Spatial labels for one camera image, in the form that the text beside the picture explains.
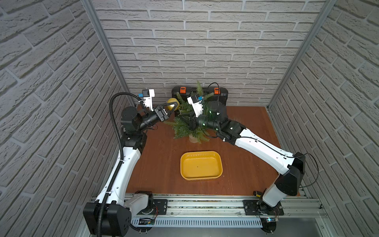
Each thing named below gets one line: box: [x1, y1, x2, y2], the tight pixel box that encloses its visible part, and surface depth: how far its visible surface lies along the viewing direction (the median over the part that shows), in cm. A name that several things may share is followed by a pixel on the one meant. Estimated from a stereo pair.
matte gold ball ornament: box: [166, 97, 180, 112], surface depth 62 cm
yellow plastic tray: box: [180, 150, 224, 181], surface depth 89 cm
